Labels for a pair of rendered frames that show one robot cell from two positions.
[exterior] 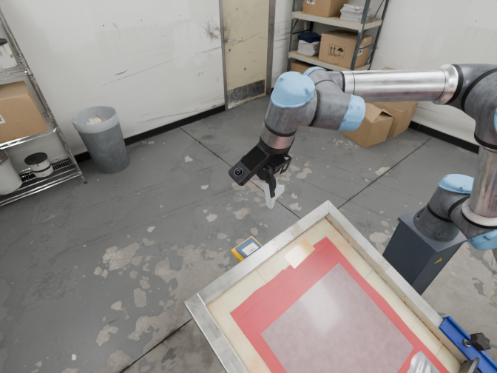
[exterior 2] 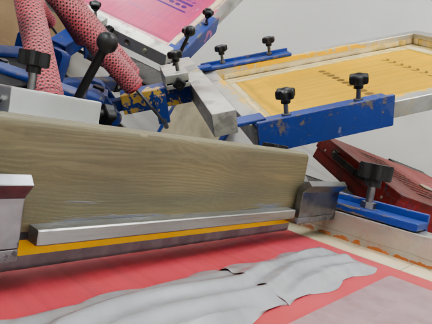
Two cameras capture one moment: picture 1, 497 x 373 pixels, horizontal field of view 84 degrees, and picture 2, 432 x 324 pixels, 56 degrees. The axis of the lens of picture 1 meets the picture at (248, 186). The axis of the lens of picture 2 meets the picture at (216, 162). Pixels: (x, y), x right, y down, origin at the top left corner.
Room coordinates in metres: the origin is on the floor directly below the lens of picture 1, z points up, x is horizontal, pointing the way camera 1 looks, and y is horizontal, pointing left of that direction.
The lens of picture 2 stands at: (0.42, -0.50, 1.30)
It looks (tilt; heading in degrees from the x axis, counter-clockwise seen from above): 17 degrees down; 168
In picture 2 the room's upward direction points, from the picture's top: 25 degrees clockwise
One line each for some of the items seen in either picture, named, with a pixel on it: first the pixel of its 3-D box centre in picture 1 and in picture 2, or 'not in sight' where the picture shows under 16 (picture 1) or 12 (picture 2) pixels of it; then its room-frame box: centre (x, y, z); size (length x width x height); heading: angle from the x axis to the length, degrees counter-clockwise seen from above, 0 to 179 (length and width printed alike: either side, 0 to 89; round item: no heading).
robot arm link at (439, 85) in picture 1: (399, 86); not in sight; (0.68, -0.38, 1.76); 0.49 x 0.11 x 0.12; 94
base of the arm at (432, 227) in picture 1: (440, 217); not in sight; (0.71, -0.72, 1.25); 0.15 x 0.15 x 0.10
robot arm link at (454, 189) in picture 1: (456, 195); not in sight; (0.71, -0.72, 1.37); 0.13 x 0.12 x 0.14; 4
